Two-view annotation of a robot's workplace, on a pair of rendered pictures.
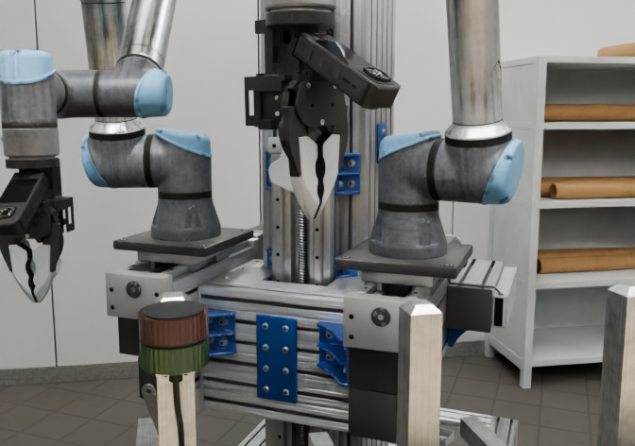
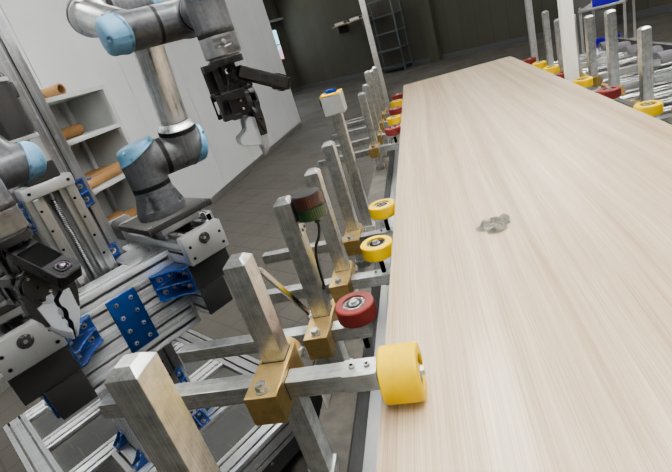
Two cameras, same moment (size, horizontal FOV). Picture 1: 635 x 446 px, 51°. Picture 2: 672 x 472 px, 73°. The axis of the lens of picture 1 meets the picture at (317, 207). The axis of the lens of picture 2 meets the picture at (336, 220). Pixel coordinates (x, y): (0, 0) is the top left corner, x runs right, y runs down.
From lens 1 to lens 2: 0.85 m
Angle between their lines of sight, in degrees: 61
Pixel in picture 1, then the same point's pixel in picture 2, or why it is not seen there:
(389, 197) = (149, 182)
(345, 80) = (275, 80)
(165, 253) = (12, 309)
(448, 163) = (175, 148)
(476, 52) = (170, 80)
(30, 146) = (20, 220)
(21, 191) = (42, 253)
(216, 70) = not seen: outside the picture
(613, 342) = (332, 164)
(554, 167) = not seen: hidden behind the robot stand
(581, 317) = not seen: hidden behind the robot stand
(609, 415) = (341, 191)
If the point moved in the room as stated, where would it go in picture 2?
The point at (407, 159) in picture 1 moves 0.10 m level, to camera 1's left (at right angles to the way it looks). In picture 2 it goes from (149, 156) to (125, 167)
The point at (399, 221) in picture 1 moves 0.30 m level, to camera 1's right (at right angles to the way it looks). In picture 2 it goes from (162, 193) to (218, 160)
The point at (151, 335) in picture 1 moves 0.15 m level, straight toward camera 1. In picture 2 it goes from (317, 200) to (396, 182)
